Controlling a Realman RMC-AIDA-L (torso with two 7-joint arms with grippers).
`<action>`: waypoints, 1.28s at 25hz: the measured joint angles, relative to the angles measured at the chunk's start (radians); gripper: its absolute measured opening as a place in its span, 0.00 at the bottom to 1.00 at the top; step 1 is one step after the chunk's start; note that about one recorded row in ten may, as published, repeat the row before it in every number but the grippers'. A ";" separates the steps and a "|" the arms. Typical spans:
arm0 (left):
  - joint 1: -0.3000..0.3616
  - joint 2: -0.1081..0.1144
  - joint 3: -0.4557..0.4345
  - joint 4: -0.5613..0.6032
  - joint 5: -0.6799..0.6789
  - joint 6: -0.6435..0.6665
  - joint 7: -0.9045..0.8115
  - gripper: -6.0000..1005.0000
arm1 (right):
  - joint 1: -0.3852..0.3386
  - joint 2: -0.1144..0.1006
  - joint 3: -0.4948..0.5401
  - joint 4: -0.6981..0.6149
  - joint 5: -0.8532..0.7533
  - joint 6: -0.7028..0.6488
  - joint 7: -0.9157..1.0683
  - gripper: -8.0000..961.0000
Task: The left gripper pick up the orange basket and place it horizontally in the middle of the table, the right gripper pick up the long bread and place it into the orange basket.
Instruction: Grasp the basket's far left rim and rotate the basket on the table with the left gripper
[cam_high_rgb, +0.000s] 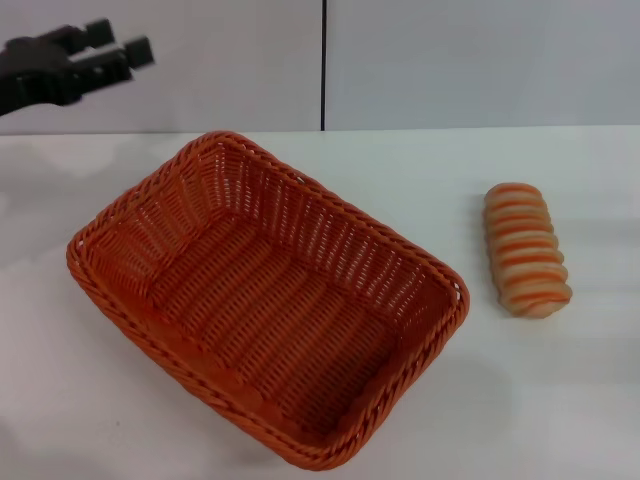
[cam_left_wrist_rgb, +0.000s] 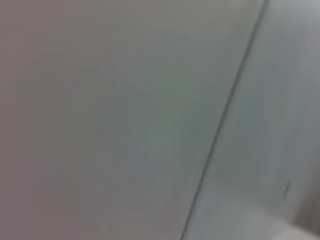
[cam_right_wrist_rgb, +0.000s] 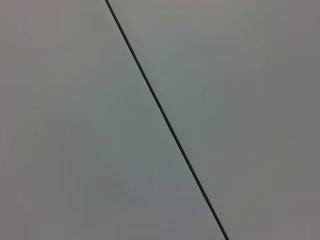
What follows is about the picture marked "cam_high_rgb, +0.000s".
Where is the orange woven plastic basket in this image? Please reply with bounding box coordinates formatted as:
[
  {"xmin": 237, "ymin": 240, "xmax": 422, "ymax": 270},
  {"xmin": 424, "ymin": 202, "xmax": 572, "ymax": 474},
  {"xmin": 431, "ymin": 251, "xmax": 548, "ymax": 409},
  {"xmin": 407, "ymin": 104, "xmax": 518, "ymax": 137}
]
[{"xmin": 65, "ymin": 130, "xmax": 471, "ymax": 474}]

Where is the orange striped bread loaf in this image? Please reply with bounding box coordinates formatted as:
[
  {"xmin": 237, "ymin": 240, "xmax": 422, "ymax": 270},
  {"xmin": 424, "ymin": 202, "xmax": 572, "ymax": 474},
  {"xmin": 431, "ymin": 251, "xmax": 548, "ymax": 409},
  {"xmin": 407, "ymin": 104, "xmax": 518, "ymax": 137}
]
[{"xmin": 482, "ymin": 182, "xmax": 572, "ymax": 319}]

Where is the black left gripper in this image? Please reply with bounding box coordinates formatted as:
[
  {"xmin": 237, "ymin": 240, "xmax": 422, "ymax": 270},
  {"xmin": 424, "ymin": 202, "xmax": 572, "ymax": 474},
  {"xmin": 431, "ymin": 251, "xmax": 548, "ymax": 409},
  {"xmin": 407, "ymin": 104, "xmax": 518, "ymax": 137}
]
[{"xmin": 0, "ymin": 18, "xmax": 156, "ymax": 118}]

